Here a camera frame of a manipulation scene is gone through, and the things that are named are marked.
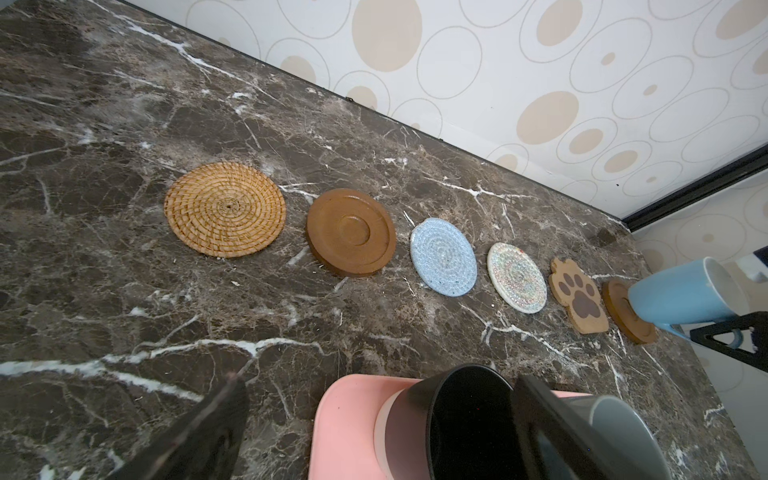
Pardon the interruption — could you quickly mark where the brown wooden coaster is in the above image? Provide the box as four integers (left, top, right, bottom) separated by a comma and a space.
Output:
306, 188, 396, 277
602, 279, 659, 345

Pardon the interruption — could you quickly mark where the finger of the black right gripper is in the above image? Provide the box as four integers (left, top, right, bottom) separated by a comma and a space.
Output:
690, 311, 767, 372

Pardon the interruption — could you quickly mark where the grey mug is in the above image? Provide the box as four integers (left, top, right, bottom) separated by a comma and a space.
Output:
563, 395, 671, 479

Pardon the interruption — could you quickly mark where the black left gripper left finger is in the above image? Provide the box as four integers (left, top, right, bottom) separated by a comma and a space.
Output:
108, 372, 249, 479

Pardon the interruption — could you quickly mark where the multicolour woven coaster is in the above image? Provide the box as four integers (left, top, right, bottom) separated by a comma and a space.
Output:
487, 242, 547, 314

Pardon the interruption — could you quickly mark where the grey woven coaster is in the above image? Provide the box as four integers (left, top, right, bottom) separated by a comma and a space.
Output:
410, 218, 478, 297

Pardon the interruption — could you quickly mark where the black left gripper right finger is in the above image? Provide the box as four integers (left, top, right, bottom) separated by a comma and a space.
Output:
511, 376, 654, 479

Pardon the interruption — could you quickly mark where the black corner frame post right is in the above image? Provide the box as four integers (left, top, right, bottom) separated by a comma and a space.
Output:
621, 144, 767, 232

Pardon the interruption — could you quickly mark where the black mug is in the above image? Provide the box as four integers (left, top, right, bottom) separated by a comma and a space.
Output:
373, 365, 527, 479

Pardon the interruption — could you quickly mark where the light blue mug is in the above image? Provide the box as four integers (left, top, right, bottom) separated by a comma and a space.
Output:
628, 257, 749, 337

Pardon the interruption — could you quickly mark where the pink tray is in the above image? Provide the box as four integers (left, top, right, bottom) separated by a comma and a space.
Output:
308, 373, 592, 480

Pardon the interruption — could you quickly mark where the rattan woven coaster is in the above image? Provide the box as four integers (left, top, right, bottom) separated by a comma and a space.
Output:
163, 162, 287, 258

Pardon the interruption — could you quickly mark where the paw print coaster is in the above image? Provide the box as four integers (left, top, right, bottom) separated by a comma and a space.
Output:
548, 258, 609, 335

